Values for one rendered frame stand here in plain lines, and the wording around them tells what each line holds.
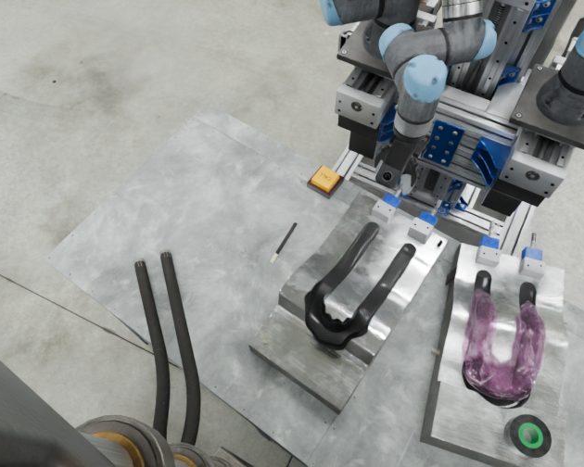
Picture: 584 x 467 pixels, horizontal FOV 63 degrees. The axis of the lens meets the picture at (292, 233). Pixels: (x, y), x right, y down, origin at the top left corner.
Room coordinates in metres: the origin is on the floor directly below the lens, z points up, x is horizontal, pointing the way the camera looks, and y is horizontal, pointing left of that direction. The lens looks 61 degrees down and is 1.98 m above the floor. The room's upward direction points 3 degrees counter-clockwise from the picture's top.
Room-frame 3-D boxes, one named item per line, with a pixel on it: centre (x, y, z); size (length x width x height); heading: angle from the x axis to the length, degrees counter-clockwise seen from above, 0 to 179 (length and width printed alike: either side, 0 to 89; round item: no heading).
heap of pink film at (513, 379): (0.29, -0.47, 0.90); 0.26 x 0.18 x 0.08; 159
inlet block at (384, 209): (0.68, -0.27, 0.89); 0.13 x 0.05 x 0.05; 142
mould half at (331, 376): (0.44, -0.14, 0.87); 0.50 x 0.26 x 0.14; 142
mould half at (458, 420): (0.29, -0.48, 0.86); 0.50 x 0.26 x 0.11; 159
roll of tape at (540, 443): (0.09, -0.45, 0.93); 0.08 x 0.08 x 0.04
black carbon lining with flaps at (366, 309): (0.44, -0.16, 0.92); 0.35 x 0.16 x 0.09; 142
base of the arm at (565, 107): (0.86, -0.72, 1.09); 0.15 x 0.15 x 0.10
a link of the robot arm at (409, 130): (0.67, -0.26, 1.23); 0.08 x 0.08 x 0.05
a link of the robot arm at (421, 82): (0.67, -0.26, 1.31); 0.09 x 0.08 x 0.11; 12
